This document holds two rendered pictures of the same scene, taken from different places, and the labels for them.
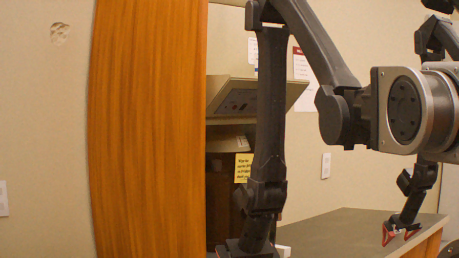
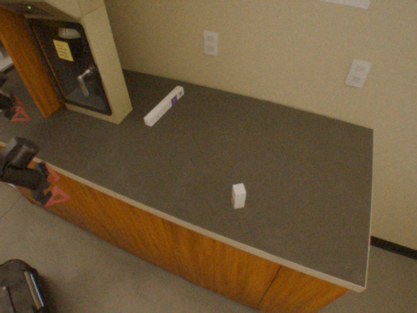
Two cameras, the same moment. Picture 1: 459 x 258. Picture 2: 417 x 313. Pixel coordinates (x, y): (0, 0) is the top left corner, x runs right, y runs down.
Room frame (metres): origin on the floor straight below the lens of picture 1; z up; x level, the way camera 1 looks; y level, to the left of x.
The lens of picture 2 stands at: (1.81, -1.09, 1.70)
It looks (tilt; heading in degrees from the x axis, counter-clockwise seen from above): 48 degrees down; 72
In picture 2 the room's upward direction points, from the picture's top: 2 degrees counter-clockwise
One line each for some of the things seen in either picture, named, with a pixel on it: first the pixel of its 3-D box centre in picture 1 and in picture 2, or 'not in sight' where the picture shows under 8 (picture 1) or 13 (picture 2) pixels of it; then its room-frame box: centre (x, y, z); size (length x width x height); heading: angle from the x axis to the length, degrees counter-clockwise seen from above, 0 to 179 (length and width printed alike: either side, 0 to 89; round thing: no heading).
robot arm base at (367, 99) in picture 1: (382, 108); not in sight; (0.82, -0.23, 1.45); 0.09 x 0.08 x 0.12; 110
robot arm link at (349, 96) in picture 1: (356, 120); not in sight; (0.89, -0.20, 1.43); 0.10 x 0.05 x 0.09; 20
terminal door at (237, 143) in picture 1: (241, 199); (70, 69); (1.59, -0.03, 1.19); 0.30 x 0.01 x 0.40; 136
